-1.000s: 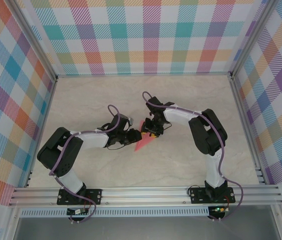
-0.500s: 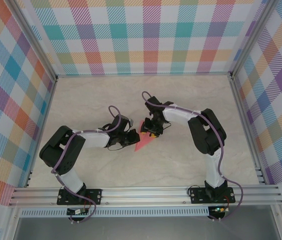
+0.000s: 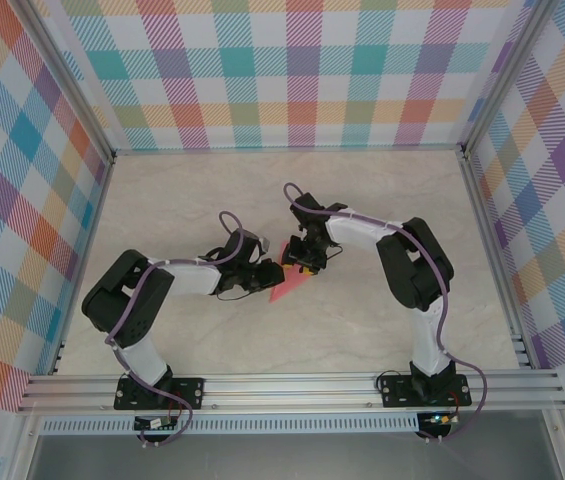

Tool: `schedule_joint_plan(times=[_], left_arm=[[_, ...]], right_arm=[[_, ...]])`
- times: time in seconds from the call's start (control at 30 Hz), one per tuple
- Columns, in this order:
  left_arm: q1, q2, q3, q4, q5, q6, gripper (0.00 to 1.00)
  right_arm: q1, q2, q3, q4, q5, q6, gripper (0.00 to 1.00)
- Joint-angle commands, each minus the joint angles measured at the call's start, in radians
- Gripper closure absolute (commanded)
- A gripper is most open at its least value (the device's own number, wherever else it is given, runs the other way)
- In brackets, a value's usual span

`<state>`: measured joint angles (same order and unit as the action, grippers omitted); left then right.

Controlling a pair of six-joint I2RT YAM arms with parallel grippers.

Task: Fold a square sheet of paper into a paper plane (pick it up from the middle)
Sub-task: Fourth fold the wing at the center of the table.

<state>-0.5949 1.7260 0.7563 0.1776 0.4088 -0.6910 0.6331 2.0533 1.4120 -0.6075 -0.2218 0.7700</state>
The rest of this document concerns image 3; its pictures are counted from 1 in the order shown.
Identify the pink paper sheet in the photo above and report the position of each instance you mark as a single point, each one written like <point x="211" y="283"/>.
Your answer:
<point x="284" y="290"/>

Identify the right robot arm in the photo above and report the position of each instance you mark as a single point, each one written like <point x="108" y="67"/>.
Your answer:
<point x="357" y="231"/>

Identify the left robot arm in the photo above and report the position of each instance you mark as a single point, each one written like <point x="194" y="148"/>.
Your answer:
<point x="192" y="279"/>

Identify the black labelled circuit board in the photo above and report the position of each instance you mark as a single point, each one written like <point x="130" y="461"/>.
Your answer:
<point x="154" y="424"/>

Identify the grey metal panel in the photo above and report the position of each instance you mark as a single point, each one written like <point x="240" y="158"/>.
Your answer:
<point x="287" y="457"/>

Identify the circuit board with green LED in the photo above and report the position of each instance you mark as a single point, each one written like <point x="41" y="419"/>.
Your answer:
<point x="439" y="420"/>

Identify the aluminium frame floor bar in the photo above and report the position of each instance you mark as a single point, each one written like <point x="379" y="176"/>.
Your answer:
<point x="287" y="148"/>
<point x="86" y="260"/>
<point x="496" y="260"/>

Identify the aluminium mounting rail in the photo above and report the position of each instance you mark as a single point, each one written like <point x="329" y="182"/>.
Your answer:
<point x="287" y="392"/>

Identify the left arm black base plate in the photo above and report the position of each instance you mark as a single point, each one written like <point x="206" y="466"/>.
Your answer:
<point x="187" y="392"/>

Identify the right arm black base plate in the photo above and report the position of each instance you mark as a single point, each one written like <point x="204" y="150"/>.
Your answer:
<point x="397" y="390"/>

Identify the aluminium frame post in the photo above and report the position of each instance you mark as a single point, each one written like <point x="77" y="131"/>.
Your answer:
<point x="502" y="75"/>
<point x="82" y="90"/>

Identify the aluminium frame leg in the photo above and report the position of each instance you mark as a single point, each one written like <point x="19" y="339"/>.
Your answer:
<point x="562" y="450"/>
<point x="22" y="450"/>

